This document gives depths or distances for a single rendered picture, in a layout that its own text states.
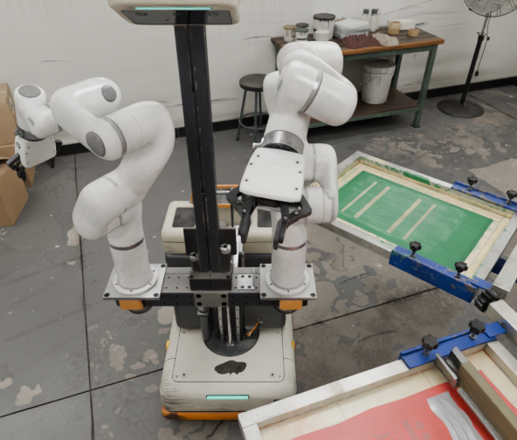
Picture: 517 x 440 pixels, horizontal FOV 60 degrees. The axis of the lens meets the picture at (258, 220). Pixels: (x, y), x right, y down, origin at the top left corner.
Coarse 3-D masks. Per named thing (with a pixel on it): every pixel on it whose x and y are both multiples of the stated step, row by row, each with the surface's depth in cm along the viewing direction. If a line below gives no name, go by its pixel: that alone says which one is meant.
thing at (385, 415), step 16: (448, 384) 123; (400, 400) 120; (416, 400) 120; (464, 400) 120; (368, 416) 116; (384, 416) 116; (400, 416) 116; (432, 416) 116; (320, 432) 113; (336, 432) 113; (352, 432) 113; (368, 432) 113; (432, 432) 113; (448, 432) 113; (480, 432) 113
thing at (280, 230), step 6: (294, 210) 72; (294, 216) 71; (282, 222) 71; (288, 222) 71; (294, 222) 72; (276, 228) 69; (282, 228) 70; (276, 234) 69; (282, 234) 70; (276, 240) 68; (282, 240) 69; (276, 246) 70
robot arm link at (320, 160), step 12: (276, 72) 108; (264, 84) 110; (276, 84) 107; (264, 96) 113; (312, 144) 113; (324, 144) 113; (312, 156) 110; (324, 156) 110; (312, 168) 110; (324, 168) 110; (336, 168) 111; (312, 180) 114; (324, 180) 111; (336, 180) 111; (324, 192) 110; (336, 192) 110; (324, 204) 109; (336, 204) 110; (324, 216) 110; (336, 216) 112
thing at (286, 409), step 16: (464, 352) 129; (496, 352) 128; (384, 368) 123; (400, 368) 123; (416, 368) 124; (512, 368) 123; (336, 384) 120; (352, 384) 120; (368, 384) 120; (384, 384) 123; (288, 400) 116; (304, 400) 116; (320, 400) 116; (336, 400) 119; (240, 416) 112; (256, 416) 112; (272, 416) 112; (288, 416) 115; (256, 432) 109
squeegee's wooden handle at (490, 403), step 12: (468, 372) 115; (468, 384) 115; (480, 384) 112; (480, 396) 112; (492, 396) 109; (480, 408) 113; (492, 408) 109; (504, 408) 107; (492, 420) 110; (504, 420) 106; (516, 420) 104; (504, 432) 106; (516, 432) 103
